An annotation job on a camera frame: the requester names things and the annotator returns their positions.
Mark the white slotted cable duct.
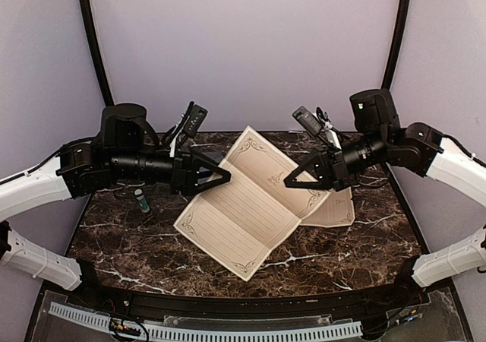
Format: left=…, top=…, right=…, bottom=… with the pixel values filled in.
left=48, top=302, right=362, bottom=341

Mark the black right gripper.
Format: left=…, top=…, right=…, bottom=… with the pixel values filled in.
left=283, top=128, right=390, bottom=192

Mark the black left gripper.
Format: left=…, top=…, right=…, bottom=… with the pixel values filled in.
left=109, top=144, right=232, bottom=196

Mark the black frame post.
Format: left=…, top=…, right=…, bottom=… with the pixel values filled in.
left=78, top=0, right=115, bottom=106
left=381, top=0, right=410, bottom=90

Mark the grey paper envelope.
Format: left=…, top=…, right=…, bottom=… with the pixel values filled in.
left=205, top=152, right=224, bottom=163

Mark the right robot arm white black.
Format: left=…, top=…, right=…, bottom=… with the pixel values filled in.
left=284, top=89, right=485, bottom=307

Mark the beige lined letter paper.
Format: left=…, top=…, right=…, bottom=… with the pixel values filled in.
left=174, top=127, right=330, bottom=281

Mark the green white glue stick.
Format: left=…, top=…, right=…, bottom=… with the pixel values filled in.
left=134, top=188, right=150, bottom=214

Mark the black left frame post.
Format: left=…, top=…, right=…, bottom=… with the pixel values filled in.
left=78, top=0, right=115, bottom=106

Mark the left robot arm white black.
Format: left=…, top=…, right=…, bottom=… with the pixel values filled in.
left=1, top=103, right=231, bottom=309

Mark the beige letter sheet on table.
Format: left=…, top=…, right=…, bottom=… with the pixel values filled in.
left=301, top=188, right=355, bottom=228

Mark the black right frame post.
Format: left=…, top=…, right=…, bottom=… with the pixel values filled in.
left=381, top=0, right=410, bottom=90

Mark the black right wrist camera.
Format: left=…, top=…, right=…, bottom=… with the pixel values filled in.
left=292, top=106, right=323, bottom=137

